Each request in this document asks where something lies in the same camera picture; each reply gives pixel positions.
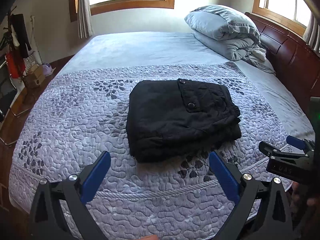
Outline black cargo pants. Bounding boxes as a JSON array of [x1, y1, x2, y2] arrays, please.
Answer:
[[126, 79, 241, 163]]

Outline right hand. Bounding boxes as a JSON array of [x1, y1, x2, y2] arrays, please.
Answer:
[[291, 181, 319, 206]]

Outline grey quilted bedspread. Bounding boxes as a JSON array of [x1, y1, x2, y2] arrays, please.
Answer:
[[8, 62, 287, 239]]

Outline dark wooden headboard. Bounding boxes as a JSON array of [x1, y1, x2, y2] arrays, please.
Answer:
[[245, 12, 320, 114]]

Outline cardboard box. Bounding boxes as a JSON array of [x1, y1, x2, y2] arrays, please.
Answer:
[[23, 64, 46, 89]]

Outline wooden framed headboard window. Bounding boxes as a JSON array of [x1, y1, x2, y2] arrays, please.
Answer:
[[252, 0, 311, 36]]

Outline grey curtain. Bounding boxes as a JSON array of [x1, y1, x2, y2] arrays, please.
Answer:
[[77, 0, 93, 39]]

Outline light blue bed sheet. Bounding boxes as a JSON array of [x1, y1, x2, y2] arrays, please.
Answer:
[[59, 31, 315, 139]]

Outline wooden coat rack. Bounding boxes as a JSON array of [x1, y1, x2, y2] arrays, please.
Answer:
[[1, 7, 32, 59]]

